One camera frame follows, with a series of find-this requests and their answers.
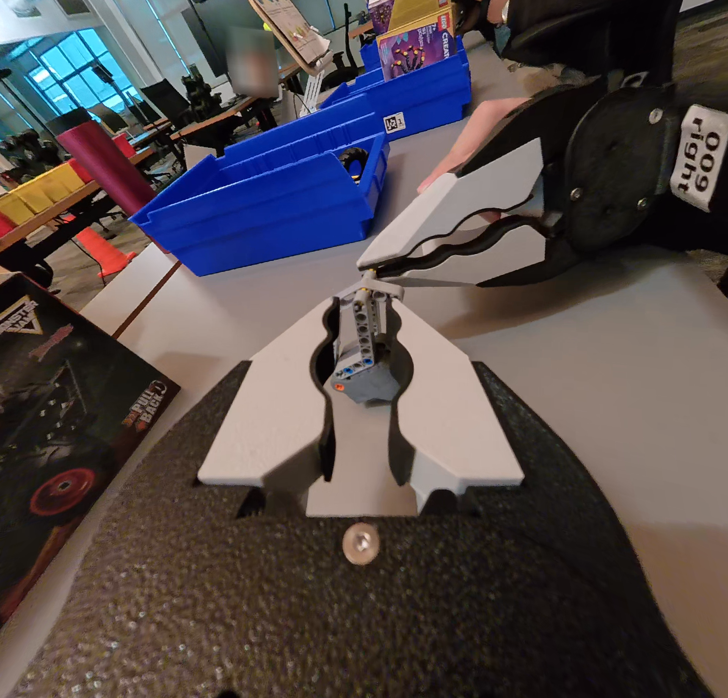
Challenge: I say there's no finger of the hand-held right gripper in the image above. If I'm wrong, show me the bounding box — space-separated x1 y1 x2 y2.
377 275 482 289
356 139 551 276

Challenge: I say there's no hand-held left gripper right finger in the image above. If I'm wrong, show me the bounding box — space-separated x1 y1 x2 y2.
388 297 524 516

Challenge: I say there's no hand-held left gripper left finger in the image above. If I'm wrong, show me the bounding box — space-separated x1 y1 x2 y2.
197 296 342 516

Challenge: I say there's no grey lego chassis assembly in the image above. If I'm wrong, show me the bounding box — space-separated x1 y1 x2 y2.
331 270 406 408

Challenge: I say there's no black lego tyre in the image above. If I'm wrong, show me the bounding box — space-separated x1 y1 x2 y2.
339 146 372 186

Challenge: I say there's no purple lego box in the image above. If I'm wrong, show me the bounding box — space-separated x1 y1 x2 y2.
377 5 459 83

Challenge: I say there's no black lego set box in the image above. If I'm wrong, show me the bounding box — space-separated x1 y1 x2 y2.
0 271 182 625

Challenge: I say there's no person's right hand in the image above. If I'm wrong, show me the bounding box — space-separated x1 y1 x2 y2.
417 96 530 195

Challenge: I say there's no blue plastic storage bin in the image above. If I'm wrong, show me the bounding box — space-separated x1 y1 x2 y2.
321 35 473 140
130 112 393 278

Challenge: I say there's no white board stand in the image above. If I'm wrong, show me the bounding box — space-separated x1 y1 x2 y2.
298 64 332 116

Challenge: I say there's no orange traffic cone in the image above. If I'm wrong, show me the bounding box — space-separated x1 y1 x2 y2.
75 227 137 278

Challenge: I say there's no wooden display board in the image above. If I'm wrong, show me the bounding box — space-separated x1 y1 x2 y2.
224 0 333 76

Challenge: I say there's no maroon water bottle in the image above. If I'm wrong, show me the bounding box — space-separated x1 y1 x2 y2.
57 121 157 216

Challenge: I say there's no red plastic bin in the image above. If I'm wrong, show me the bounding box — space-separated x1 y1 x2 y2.
67 134 137 186

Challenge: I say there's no yellow plastic bin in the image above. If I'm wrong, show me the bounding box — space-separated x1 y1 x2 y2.
0 166 86 227

